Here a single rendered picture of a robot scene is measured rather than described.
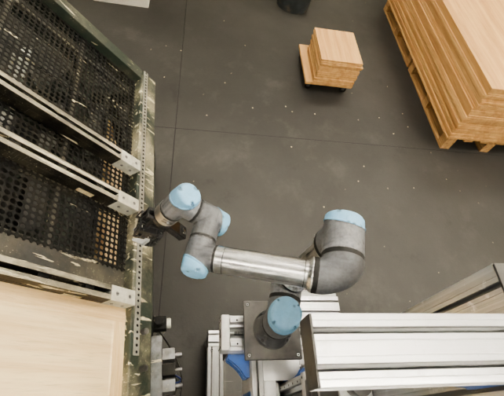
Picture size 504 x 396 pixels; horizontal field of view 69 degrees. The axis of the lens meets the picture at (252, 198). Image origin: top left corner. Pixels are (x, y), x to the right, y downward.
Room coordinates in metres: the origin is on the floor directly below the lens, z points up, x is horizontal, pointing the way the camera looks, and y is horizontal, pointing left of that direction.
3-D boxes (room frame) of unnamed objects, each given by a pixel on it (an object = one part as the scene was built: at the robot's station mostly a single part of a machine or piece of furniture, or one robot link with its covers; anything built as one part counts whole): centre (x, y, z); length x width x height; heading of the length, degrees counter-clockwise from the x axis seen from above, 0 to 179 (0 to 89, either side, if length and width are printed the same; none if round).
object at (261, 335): (0.42, -0.23, 1.09); 0.15 x 0.15 x 0.10
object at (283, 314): (0.43, -0.23, 1.20); 0.13 x 0.12 x 0.14; 4
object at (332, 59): (3.49, -0.31, 0.20); 0.61 x 0.51 x 0.40; 18
